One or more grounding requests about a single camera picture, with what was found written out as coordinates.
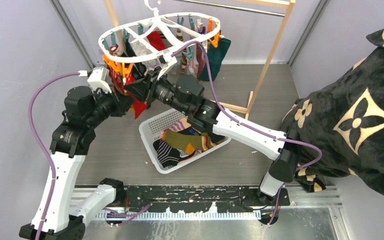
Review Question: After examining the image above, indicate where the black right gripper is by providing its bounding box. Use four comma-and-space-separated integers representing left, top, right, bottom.
123, 66, 190, 116

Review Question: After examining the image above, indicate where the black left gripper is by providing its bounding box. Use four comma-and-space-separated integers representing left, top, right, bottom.
86, 84, 134, 128

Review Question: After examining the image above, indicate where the red penguin sock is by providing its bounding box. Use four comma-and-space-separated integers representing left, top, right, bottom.
125, 93, 149, 120

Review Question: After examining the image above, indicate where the orange clip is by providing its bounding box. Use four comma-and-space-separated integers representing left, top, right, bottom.
102, 54, 120, 74
114, 62, 125, 81
121, 62, 134, 81

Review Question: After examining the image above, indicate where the white oval clip hanger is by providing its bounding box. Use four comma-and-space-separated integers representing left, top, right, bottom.
98, 0, 221, 66

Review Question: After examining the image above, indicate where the red snowflake sock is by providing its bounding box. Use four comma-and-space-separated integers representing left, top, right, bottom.
110, 69, 125, 94

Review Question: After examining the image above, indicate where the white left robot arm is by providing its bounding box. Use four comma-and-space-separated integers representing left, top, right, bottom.
19, 86, 133, 240

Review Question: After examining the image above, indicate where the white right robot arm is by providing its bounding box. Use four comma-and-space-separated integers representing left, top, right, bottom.
124, 74, 299, 206

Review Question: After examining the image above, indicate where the red white sock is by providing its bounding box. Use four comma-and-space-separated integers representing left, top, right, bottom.
130, 31, 166, 57

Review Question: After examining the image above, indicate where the white plastic basket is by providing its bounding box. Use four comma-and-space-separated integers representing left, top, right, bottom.
139, 109, 232, 174

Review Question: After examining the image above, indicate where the olive green sock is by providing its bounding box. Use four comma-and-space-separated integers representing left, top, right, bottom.
160, 130, 217, 154

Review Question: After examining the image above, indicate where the black white striped sock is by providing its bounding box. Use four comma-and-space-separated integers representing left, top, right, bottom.
152, 139, 191, 168

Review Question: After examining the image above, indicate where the dark green sock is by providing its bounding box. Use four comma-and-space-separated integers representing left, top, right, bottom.
197, 38, 232, 82

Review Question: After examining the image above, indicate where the metal rack rod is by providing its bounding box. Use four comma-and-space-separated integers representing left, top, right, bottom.
175, 0, 286, 18

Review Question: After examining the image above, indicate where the black floral plush blanket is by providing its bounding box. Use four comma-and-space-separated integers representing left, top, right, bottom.
280, 28, 384, 196

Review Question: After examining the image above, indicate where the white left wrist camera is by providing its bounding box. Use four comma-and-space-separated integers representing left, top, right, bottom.
78, 66, 112, 94

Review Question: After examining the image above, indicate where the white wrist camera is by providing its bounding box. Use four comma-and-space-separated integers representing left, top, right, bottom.
78, 66, 112, 94
156, 53, 178, 80

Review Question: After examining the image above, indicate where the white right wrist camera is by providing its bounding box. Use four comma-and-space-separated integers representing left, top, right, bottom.
156, 53, 178, 80

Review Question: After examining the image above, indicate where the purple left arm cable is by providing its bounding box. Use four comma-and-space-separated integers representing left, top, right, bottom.
28, 71, 90, 240

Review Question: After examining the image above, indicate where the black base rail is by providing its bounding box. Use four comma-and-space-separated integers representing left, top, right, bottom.
97, 183, 292, 222

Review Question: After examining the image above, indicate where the wooden drying rack frame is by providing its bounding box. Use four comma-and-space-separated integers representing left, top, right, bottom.
104, 0, 296, 116

